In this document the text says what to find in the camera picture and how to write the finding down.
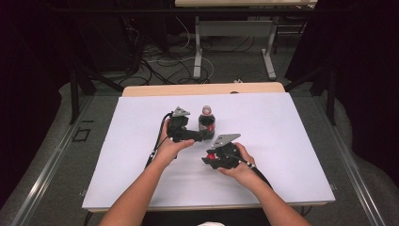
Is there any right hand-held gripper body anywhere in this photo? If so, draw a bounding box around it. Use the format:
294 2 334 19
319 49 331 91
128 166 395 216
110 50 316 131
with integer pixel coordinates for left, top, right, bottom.
210 133 244 170

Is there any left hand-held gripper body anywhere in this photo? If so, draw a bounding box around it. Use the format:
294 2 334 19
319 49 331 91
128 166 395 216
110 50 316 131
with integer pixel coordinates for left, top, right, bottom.
168 105 194 143

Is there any dark soda bottle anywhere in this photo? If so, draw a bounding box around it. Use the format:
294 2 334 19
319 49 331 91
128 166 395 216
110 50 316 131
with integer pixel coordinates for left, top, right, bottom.
198 105 216 141

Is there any person's right hand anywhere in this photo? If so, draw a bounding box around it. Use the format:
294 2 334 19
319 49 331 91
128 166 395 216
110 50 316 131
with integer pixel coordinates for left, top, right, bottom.
217 142 257 186

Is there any person's left hand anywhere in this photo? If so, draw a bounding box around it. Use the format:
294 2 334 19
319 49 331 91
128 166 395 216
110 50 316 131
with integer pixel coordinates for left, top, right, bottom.
154 118 196 166

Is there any wooden table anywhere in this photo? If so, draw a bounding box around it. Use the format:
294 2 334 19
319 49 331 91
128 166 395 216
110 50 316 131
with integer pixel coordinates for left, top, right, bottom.
82 82 336 213

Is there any white table board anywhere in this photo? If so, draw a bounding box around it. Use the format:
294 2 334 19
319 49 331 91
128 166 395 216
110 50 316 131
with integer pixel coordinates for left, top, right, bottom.
82 92 336 211

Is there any black metal stand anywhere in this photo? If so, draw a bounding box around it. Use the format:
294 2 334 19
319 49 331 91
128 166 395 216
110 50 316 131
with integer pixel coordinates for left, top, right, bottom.
283 60 339 127
69 65 125 125

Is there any desk with white legs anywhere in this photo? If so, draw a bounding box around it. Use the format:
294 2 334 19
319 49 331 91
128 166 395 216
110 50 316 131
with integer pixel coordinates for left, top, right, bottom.
174 0 318 81

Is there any black horizontal metal bar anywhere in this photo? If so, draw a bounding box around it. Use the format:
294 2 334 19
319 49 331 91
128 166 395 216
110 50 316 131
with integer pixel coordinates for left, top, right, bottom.
50 8 314 15

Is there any dark curtain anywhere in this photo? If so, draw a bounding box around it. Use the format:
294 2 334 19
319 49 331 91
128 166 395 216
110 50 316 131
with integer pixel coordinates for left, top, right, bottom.
283 0 399 186
0 0 74 205

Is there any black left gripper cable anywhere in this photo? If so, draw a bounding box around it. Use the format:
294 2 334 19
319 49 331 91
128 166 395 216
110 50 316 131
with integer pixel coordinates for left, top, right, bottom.
144 111 174 170

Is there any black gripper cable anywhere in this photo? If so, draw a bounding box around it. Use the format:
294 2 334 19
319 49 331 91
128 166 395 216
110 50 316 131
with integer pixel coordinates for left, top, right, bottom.
144 111 174 170
225 152 274 190

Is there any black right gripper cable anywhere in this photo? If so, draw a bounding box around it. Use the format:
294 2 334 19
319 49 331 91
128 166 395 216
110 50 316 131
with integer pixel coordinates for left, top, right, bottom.
225 152 274 190

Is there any bundle of black floor cables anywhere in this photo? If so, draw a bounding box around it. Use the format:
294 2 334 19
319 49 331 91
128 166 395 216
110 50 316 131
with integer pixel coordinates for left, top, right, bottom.
120 17 256 87

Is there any white floor cable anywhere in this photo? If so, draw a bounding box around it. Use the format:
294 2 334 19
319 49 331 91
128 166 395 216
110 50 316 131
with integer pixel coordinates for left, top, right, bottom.
146 15 215 83

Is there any aluminium floor rail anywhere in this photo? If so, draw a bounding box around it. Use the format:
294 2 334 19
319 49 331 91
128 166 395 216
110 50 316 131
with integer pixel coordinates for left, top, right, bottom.
309 93 389 226
10 95 96 226

